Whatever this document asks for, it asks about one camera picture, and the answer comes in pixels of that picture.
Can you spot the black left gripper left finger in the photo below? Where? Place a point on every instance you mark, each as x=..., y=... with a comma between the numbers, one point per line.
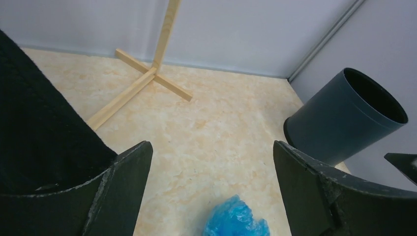
x=106, y=205

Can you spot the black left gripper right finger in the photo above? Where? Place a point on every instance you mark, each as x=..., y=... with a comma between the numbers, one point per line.
x=321, y=200

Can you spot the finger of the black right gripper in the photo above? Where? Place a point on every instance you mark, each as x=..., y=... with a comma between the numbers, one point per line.
x=405, y=163

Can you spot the dark grey trash bin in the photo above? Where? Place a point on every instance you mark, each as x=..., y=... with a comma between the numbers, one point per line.
x=351, y=112

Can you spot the blue plastic trash bag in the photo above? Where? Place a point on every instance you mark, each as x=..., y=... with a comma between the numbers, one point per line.
x=234, y=218

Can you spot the black garment with print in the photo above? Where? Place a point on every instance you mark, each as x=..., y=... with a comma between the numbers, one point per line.
x=44, y=143

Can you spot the wooden clothes rack frame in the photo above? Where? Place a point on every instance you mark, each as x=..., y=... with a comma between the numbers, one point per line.
x=148, y=74

